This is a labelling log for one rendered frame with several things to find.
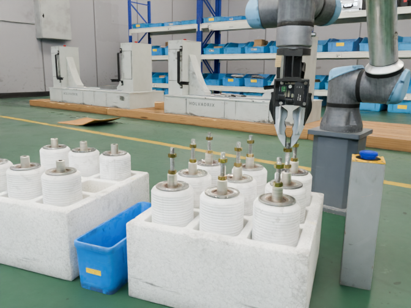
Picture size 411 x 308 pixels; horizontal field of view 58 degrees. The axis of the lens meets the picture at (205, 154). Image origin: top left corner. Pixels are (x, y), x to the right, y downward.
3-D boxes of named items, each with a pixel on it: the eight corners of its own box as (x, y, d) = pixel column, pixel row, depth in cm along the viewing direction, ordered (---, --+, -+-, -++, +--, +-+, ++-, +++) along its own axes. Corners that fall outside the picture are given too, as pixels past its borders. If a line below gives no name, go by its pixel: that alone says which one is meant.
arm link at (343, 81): (334, 101, 146) (337, 65, 143) (369, 102, 137) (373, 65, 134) (320, 102, 137) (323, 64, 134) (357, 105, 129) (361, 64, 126)
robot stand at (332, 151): (319, 194, 159) (325, 124, 153) (365, 203, 148) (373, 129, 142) (301, 206, 145) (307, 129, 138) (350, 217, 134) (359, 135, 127)
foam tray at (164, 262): (194, 231, 121) (194, 177, 117) (318, 252, 108) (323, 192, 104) (128, 296, 86) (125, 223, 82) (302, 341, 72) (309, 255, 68)
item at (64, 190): (64, 228, 105) (59, 165, 101) (92, 233, 102) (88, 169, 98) (38, 242, 97) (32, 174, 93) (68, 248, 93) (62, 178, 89)
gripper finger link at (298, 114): (289, 150, 81) (290, 107, 79) (290, 145, 86) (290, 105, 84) (304, 151, 80) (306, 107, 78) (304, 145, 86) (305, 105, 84)
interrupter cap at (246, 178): (216, 178, 92) (216, 175, 92) (240, 174, 96) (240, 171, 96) (233, 186, 86) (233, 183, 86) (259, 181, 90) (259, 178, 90)
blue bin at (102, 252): (140, 237, 116) (140, 200, 113) (172, 244, 112) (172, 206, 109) (74, 287, 89) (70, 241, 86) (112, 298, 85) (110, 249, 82)
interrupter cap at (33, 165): (25, 163, 104) (25, 161, 104) (47, 166, 102) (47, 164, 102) (3, 170, 97) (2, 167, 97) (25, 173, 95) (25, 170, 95)
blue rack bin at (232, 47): (237, 55, 680) (237, 43, 676) (255, 55, 658) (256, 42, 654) (222, 54, 641) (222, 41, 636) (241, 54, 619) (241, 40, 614)
